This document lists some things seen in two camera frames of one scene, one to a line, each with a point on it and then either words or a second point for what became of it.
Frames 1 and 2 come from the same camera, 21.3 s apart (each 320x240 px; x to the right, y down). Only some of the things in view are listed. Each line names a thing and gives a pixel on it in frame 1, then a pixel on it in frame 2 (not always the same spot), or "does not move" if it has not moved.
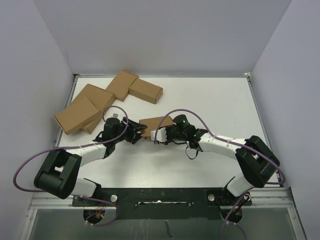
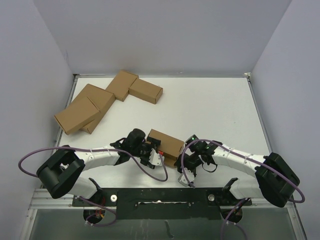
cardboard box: (120, 84) does not move
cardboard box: (102, 99) does not move
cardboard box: (146, 91) does not move
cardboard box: (153, 124) -> (171, 147)
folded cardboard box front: (77, 115) does not move
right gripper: (168, 140) -> (186, 166)
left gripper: (133, 127) -> (154, 144)
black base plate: (165, 203) does not move
